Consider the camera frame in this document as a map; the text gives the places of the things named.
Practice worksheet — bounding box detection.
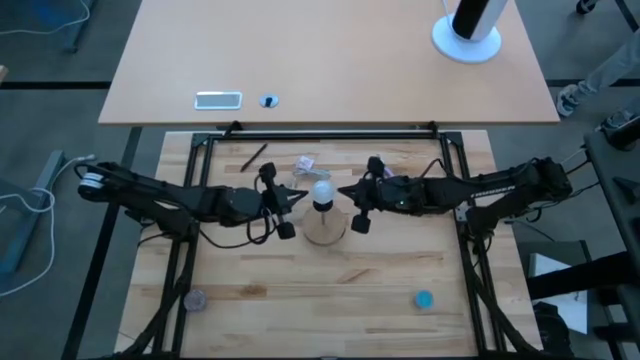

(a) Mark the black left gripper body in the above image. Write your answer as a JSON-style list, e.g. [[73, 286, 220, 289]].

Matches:
[[259, 162, 297, 240]]

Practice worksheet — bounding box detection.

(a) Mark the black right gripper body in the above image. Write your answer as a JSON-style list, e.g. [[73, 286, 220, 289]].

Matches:
[[351, 157, 399, 235]]

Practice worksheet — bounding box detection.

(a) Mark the white lightbulb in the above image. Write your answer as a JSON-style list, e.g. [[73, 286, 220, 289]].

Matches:
[[310, 179, 336, 207]]

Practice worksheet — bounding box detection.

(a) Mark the round wooden base with socket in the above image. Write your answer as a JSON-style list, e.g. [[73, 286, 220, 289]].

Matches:
[[302, 202, 348, 246]]

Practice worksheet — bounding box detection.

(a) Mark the black pen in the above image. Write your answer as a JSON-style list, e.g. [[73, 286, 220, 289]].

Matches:
[[239, 143, 269, 173]]

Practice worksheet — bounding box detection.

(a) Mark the blue round cap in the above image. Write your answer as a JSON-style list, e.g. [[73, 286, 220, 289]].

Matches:
[[413, 289, 435, 310]]

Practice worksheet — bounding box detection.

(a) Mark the clear grey round disc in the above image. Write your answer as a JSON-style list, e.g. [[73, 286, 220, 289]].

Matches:
[[182, 288, 208, 312]]

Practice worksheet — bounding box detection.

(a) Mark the large tan desk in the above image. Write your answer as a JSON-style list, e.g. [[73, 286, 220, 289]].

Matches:
[[98, 0, 561, 126]]

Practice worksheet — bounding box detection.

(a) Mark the white stand with black column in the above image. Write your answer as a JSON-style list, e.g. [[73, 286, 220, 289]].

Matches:
[[431, 0, 503, 65]]

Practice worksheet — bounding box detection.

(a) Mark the white box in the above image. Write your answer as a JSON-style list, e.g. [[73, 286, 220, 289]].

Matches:
[[527, 252, 590, 335]]

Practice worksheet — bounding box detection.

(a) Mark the black backpack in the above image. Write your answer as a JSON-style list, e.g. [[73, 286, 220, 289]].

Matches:
[[532, 301, 576, 359]]

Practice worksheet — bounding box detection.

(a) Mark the black equipment stand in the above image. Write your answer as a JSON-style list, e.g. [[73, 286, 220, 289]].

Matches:
[[527, 112, 640, 360]]

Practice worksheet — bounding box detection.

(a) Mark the blue grey desk foot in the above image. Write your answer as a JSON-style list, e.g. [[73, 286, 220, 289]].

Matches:
[[0, 149, 66, 274]]

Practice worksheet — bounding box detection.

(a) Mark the person's leg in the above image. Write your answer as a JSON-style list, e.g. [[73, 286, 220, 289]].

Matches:
[[555, 42, 640, 119]]

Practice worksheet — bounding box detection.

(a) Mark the clear bag with white cable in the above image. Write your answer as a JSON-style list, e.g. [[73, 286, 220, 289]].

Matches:
[[291, 155, 332, 190]]

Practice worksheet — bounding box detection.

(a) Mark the black aluminium table frame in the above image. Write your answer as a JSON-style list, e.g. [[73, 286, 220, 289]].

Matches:
[[114, 121, 544, 360]]

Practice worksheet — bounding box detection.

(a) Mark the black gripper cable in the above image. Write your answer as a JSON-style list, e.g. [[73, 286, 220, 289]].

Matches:
[[422, 156, 451, 179], [197, 172, 279, 251]]

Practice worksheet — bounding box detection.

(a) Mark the long white floor cable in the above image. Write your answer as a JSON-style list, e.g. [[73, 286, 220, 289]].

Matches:
[[0, 153, 99, 296]]

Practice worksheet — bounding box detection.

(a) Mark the short white floor cable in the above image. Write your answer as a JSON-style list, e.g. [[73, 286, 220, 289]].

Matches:
[[0, 0, 92, 36]]

